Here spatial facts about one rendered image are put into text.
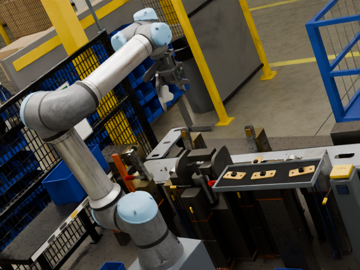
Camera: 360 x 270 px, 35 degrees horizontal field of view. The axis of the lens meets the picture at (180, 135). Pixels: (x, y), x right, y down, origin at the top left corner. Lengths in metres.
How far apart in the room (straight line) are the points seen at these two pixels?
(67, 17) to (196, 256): 1.70
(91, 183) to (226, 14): 3.96
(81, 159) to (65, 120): 0.20
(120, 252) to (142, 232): 1.05
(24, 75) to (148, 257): 2.67
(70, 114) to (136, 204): 0.36
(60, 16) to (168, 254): 1.69
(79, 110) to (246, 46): 4.28
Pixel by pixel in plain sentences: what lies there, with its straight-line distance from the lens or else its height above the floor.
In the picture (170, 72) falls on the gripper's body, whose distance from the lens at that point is 1.99.
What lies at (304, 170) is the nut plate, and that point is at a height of 1.16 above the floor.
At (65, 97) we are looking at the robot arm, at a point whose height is 1.73.
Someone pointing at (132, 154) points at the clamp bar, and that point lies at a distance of 2.44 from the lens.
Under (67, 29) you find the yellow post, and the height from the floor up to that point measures 1.66.
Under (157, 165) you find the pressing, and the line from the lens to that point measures 2.73.
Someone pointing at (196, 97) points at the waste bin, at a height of 0.18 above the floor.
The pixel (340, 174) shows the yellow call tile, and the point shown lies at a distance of 1.84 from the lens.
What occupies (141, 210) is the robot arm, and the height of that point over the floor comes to 1.31.
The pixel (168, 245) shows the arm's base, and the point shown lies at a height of 1.16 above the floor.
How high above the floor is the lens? 2.13
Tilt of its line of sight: 23 degrees down
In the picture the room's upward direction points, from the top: 24 degrees counter-clockwise
